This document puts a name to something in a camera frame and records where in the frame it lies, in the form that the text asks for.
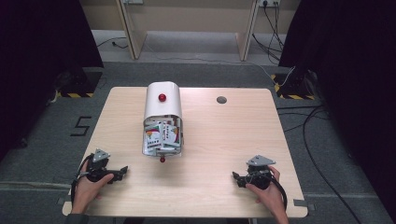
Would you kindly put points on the person's left hand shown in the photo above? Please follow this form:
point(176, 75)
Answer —
point(88, 191)

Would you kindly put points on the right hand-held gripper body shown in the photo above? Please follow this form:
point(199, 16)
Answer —
point(260, 174)

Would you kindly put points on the beige wooden desk frame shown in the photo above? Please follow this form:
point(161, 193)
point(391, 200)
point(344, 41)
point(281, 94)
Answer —
point(186, 18)

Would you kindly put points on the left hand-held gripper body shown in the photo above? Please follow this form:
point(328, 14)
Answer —
point(97, 168)

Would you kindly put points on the white roll-top box red knobs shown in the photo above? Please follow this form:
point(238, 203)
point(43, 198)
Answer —
point(162, 107)

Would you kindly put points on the black stand base hazard tape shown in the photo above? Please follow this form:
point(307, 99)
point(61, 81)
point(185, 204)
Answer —
point(292, 90)
point(81, 85)

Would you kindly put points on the pile of printed packets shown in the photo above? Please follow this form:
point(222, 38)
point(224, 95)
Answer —
point(162, 134)

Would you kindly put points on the white wall socket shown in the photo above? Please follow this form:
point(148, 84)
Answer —
point(269, 2)

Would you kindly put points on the grey table bracket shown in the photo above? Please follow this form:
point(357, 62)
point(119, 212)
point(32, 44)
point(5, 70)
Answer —
point(303, 204)

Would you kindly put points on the black curtain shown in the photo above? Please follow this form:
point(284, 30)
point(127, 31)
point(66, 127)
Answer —
point(351, 77)
point(37, 62)

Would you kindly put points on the person's right hand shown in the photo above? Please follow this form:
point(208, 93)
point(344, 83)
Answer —
point(269, 196)

